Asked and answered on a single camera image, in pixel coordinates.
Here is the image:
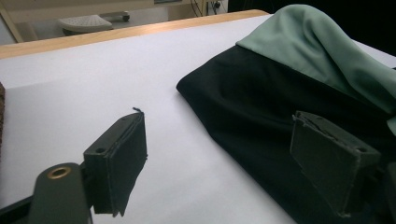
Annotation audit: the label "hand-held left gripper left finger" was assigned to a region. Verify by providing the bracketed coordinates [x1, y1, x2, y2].
[82, 106, 149, 218]

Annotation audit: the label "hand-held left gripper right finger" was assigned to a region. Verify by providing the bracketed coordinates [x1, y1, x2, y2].
[290, 110, 383, 218]

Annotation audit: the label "black and green shirt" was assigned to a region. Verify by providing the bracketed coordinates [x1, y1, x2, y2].
[176, 3, 396, 224]

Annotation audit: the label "brown wicker basket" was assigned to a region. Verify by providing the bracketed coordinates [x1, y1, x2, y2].
[0, 81, 7, 157]

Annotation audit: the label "white table board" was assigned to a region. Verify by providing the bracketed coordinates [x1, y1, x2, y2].
[0, 13, 396, 224]

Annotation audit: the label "hanging desk cables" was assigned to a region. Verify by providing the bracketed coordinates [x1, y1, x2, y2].
[190, 0, 229, 17]

